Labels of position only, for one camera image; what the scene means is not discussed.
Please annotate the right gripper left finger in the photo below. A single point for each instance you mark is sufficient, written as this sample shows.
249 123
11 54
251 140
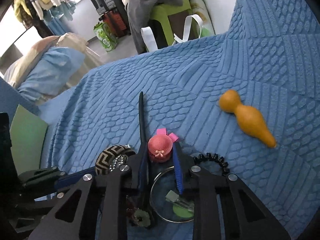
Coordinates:
125 198

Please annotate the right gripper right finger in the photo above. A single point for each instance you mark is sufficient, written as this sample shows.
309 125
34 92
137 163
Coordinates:
197 184

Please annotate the black beige patterned bangle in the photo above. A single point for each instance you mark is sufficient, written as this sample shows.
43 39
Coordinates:
111 158

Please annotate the pink hat hair clip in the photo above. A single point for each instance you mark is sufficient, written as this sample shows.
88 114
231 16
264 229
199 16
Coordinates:
160 145

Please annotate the green white storage box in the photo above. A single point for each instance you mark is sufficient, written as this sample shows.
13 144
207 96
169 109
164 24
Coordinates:
27 134

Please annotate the black hair stick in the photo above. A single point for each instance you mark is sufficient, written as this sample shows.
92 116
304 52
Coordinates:
142 131

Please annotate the green hair clip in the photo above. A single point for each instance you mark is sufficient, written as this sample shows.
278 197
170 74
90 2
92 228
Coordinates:
181 207

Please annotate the orange gourd ornament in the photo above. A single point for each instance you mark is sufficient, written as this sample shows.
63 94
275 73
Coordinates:
249 119

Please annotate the blue textured bedspread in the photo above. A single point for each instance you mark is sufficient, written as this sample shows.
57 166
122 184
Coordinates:
269 55

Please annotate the beige pillow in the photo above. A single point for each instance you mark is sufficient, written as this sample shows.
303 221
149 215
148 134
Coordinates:
21 68

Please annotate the light blue bedding heap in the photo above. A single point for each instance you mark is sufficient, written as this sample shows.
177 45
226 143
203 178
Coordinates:
50 76

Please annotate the white tote bag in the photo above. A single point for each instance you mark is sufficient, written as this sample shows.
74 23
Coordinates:
149 39

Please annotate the green patterned shopping bag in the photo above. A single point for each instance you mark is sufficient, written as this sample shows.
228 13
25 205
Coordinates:
105 36

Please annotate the red suitcase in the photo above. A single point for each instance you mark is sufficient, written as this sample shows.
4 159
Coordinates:
115 23

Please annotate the green stool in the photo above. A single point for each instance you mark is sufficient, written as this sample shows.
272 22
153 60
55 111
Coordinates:
167 20

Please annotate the fruit print ironing board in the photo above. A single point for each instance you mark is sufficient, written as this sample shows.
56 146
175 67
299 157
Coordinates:
199 7

